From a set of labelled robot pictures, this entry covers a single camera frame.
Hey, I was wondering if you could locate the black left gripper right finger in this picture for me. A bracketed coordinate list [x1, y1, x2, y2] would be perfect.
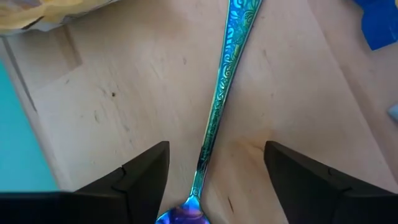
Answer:
[263, 140, 398, 224]

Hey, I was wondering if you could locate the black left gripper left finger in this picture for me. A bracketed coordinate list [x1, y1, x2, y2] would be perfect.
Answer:
[0, 141, 170, 224]

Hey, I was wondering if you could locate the iridescent rainbow metal spoon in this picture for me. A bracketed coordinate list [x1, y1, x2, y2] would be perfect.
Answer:
[154, 0, 264, 224]

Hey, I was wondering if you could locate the blue-edged noodle packet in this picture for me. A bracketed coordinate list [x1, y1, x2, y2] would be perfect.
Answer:
[353, 0, 398, 51]

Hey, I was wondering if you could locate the yellow noodle packet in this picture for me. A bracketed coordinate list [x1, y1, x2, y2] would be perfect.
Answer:
[0, 0, 121, 32]

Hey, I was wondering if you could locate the green translucent plastic tray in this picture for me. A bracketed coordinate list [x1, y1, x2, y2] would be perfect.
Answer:
[0, 58, 60, 192]

